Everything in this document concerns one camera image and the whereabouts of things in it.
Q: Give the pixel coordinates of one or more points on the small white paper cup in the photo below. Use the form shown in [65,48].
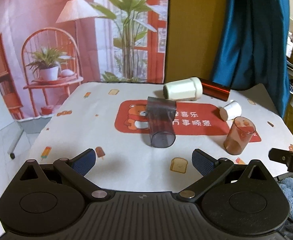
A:
[230,111]

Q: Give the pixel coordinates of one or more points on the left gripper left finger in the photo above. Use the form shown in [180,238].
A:
[74,171]

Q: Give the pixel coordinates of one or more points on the red room backdrop poster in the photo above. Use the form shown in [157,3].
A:
[50,47]

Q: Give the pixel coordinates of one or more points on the red metallic cylinder cup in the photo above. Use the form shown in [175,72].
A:
[215,90]

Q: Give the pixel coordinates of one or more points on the teal blue curtain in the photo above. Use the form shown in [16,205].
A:
[252,48]

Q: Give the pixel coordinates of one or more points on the grey translucent plastic cup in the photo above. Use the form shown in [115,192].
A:
[161,114]

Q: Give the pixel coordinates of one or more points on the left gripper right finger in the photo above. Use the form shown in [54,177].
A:
[214,171]

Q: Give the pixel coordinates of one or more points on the printed cartoon table mat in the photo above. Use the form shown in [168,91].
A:
[144,143]

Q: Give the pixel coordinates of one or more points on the large white ribbed cup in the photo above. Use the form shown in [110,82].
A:
[183,90]

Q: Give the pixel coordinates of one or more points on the brown translucent plastic cup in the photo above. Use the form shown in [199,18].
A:
[239,135]

